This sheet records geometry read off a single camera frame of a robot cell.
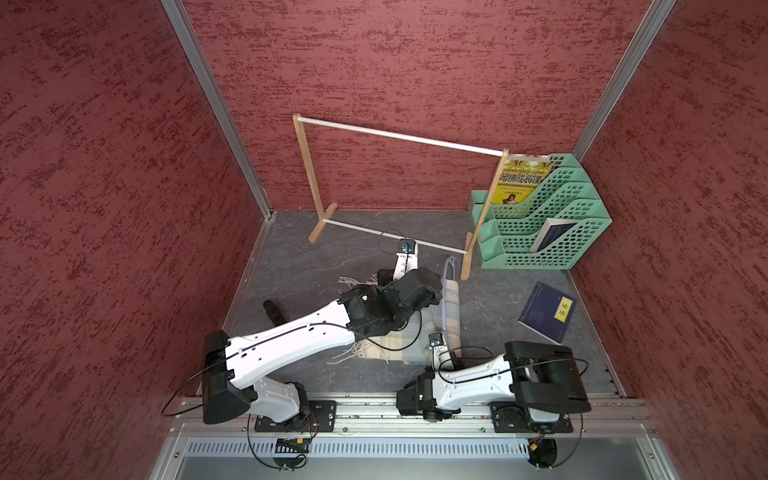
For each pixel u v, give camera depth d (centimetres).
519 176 106
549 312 93
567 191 95
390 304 49
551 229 94
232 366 39
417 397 58
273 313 88
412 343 50
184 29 73
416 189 117
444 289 94
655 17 71
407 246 57
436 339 71
